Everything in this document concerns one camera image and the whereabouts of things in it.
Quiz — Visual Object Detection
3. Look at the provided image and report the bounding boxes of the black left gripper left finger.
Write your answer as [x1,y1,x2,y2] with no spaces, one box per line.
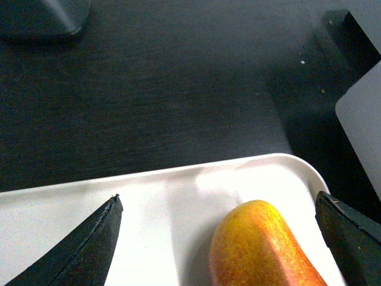
[1,194,123,285]

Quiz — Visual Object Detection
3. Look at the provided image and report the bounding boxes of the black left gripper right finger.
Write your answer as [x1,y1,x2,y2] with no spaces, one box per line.
[315,191,380,286]

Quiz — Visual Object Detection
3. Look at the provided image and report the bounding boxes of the yellow red mango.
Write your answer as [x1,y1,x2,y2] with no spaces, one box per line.
[209,200,326,285]

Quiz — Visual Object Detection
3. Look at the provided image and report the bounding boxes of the grey white scale platform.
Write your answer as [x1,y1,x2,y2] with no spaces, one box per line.
[335,63,380,197]

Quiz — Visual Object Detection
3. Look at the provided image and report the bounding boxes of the white plastic tray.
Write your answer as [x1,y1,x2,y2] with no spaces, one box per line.
[1,153,345,285]

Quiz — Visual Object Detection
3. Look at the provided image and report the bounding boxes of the black device corner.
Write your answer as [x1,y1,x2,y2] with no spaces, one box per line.
[1,0,91,41]

